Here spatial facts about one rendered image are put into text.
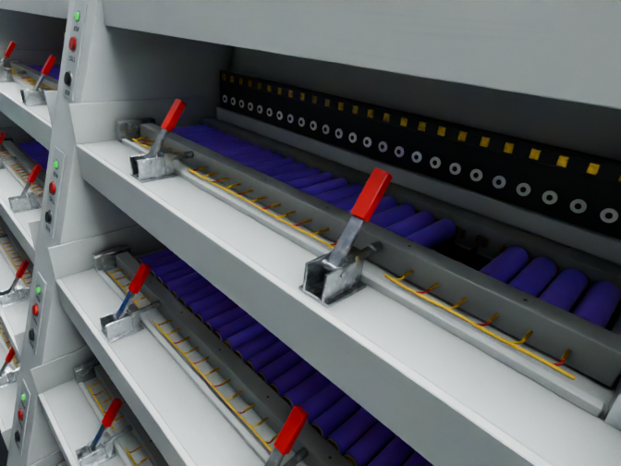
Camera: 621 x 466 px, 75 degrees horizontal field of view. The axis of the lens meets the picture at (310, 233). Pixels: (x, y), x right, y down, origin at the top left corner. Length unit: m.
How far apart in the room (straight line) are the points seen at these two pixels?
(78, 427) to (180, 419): 0.29
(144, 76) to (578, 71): 0.53
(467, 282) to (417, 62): 0.14
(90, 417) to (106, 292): 0.19
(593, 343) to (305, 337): 0.16
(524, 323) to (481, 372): 0.04
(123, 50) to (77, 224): 0.24
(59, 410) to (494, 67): 0.69
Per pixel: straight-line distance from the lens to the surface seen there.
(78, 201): 0.64
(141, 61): 0.63
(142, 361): 0.51
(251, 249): 0.32
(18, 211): 0.91
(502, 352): 0.26
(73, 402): 0.75
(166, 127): 0.47
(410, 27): 0.25
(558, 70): 0.22
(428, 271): 0.29
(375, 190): 0.27
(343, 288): 0.27
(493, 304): 0.28
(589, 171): 0.36
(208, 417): 0.44
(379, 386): 0.25
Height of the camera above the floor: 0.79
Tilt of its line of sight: 14 degrees down
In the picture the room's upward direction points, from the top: 17 degrees clockwise
